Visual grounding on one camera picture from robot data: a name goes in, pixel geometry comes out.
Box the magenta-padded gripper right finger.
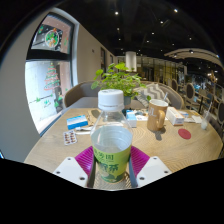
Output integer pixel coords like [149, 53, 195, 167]
[128, 145, 173, 189]

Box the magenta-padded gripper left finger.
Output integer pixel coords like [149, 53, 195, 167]
[52, 145, 98, 189]

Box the clear green-labelled drink bottle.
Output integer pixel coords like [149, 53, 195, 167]
[90, 88, 134, 184]

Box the pill blister pack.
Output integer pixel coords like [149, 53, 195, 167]
[62, 129, 78, 146]

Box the flat round red coaster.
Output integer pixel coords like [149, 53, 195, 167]
[177, 128, 192, 140]

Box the blue and white box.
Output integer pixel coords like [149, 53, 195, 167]
[66, 114, 89, 131]

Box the white leaflet with pictures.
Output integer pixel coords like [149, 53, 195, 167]
[135, 111, 149, 122]

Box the tan ceramic mug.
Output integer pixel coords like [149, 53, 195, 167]
[146, 98, 169, 132]

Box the small blue white carton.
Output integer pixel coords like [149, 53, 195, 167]
[125, 109, 138, 128]

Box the white cardboard box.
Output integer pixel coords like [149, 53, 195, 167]
[165, 106, 185, 126]

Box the white paper napkin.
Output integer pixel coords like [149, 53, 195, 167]
[191, 114, 203, 124]

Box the grey curved sofa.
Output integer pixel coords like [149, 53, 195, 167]
[63, 80, 185, 110]

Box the grey chevron cushion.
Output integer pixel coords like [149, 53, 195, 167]
[134, 83, 173, 108]

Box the group of dining chairs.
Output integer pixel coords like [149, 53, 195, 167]
[169, 78, 224, 134]

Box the window with festive decals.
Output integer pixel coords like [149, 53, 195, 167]
[24, 12, 75, 134]

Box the green potted plant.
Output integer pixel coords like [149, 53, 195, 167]
[90, 62, 148, 109]

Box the white cylindrical column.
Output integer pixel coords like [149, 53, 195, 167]
[125, 50, 138, 73]

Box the group of ceiling spotlights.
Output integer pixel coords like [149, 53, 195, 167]
[113, 8, 201, 48]

